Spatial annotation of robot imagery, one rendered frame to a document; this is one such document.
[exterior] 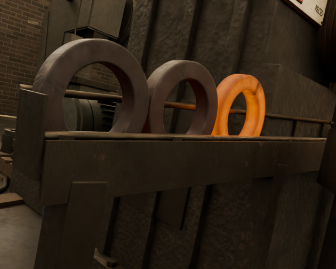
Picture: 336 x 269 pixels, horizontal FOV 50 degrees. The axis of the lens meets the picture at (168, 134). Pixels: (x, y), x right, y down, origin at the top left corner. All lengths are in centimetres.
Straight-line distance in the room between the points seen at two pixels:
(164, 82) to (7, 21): 644
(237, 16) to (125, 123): 67
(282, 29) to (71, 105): 118
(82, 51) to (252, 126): 47
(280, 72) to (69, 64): 70
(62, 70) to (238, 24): 74
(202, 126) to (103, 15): 478
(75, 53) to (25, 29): 659
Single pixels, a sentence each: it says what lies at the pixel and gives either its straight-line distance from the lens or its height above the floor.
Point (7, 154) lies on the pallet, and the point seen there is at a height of 14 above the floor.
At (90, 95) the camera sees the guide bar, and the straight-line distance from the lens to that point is 59.
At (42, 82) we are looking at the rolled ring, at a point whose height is 69.
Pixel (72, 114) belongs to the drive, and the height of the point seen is 57.
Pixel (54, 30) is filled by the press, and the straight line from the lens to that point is 575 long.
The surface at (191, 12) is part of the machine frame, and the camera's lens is 127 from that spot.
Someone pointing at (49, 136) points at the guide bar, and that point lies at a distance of 47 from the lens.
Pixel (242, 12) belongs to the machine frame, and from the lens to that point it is 114.
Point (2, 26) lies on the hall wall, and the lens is 694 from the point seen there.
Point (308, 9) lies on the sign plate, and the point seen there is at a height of 107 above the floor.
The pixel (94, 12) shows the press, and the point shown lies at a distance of 529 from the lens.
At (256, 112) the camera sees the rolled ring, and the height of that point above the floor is 72.
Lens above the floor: 68
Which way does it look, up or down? 4 degrees down
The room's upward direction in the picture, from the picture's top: 12 degrees clockwise
